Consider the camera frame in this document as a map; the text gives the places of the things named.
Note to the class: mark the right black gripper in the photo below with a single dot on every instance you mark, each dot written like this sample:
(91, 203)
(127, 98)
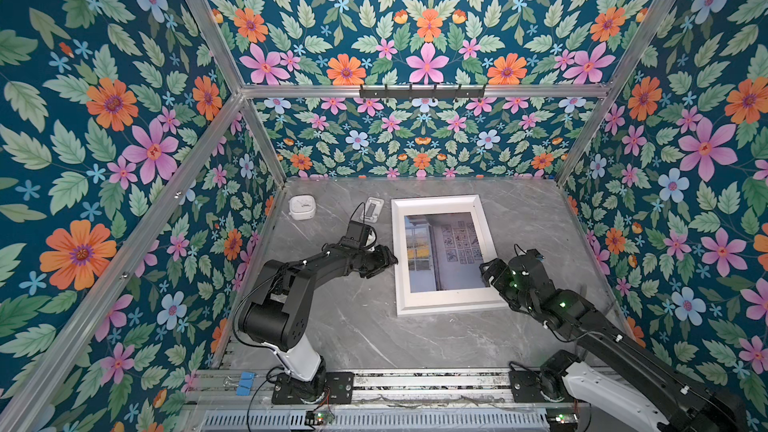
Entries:
(504, 273)

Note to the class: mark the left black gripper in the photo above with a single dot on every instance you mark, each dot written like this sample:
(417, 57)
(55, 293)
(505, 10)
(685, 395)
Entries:
(384, 260)

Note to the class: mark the white picture frame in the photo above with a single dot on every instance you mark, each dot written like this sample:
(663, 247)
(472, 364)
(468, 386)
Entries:
(444, 303)

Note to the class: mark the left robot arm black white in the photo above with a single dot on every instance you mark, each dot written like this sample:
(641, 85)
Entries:
(275, 314)

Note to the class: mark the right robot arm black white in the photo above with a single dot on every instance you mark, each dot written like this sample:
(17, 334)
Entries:
(650, 395)

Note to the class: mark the white round device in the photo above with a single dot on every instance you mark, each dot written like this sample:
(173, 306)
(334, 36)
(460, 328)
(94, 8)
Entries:
(302, 207)

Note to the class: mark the blue binder clip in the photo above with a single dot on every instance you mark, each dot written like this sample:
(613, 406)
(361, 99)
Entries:
(245, 384)

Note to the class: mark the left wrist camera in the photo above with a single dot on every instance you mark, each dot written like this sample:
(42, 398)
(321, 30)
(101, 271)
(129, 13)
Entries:
(359, 235)

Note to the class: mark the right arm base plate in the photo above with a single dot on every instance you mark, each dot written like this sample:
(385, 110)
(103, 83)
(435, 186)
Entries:
(536, 386)

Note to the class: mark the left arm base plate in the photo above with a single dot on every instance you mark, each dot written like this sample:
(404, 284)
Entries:
(328, 387)

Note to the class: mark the white cable duct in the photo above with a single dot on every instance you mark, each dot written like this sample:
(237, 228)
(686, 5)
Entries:
(378, 420)

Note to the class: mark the black hook rail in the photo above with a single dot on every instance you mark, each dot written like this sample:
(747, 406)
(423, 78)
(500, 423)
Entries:
(411, 91)

